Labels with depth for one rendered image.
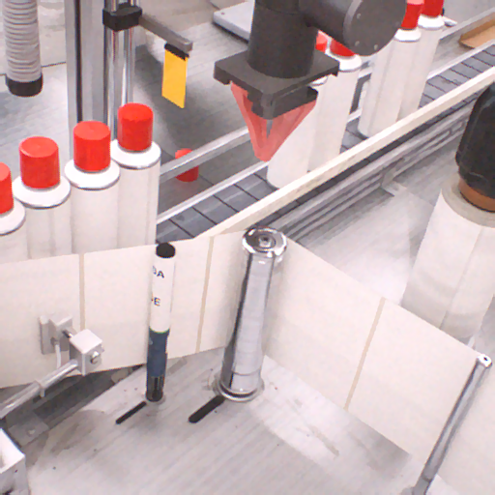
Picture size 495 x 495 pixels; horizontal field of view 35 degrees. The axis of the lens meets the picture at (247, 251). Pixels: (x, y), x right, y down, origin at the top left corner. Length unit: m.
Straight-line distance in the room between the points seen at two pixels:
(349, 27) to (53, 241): 0.33
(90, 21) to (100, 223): 0.22
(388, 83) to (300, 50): 0.45
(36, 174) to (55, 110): 0.54
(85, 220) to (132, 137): 0.09
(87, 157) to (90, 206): 0.05
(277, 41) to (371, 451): 0.38
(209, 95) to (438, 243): 0.63
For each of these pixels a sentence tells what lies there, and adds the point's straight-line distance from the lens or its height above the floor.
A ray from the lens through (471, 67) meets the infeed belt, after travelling 1.44.
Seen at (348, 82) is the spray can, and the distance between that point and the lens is 0.98.
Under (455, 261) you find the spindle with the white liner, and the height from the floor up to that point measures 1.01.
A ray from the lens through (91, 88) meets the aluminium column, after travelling 0.88.
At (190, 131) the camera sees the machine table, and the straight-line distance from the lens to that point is 1.20.
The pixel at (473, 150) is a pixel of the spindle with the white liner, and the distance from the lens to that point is 0.71.
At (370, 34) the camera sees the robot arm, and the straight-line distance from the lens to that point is 0.60.
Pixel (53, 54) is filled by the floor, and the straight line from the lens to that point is 3.15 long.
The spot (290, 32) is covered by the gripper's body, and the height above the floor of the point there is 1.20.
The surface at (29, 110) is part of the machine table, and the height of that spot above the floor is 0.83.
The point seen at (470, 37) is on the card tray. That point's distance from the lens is 1.67.
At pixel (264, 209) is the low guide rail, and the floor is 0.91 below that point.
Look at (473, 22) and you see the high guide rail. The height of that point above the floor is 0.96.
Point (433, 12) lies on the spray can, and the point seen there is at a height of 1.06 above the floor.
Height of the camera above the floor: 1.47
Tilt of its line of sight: 41 degrees down
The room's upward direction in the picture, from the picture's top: 10 degrees clockwise
